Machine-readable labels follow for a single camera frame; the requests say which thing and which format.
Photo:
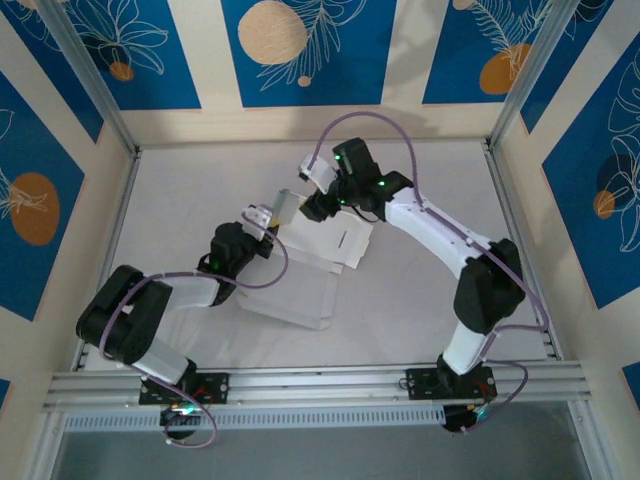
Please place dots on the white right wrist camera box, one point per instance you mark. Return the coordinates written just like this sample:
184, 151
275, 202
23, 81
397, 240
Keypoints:
320, 172

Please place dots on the aluminium frame post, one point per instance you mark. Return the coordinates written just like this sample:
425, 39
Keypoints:
535, 65
90, 75

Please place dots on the white and teal paper box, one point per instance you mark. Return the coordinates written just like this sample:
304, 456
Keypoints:
310, 295

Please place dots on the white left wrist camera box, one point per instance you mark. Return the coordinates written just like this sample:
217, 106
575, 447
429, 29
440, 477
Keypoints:
257, 220

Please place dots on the aluminium frame leg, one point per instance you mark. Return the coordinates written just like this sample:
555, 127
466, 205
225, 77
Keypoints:
45, 450
592, 445

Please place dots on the blue floral wall panel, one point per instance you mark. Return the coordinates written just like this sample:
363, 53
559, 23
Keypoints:
165, 75
450, 60
50, 75
350, 75
30, 270
565, 75
575, 225

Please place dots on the aluminium table side rail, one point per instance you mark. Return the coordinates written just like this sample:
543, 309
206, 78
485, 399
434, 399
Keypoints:
505, 200
120, 210

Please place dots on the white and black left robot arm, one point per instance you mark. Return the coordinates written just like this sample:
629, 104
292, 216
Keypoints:
130, 320

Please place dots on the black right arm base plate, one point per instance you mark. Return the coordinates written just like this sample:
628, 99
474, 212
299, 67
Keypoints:
420, 385

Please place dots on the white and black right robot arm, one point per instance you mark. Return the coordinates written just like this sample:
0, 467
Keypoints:
440, 230

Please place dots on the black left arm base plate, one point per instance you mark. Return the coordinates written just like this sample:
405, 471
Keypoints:
215, 387

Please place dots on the aluminium frame cross rail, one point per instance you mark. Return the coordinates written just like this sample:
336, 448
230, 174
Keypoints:
320, 385

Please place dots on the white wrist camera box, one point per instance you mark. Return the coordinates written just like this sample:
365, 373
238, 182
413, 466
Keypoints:
320, 172
257, 220

